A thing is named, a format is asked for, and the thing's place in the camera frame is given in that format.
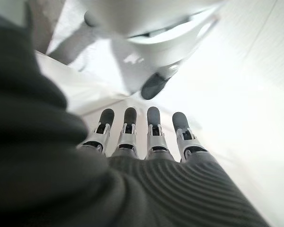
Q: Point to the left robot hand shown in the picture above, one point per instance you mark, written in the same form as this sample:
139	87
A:
85	189

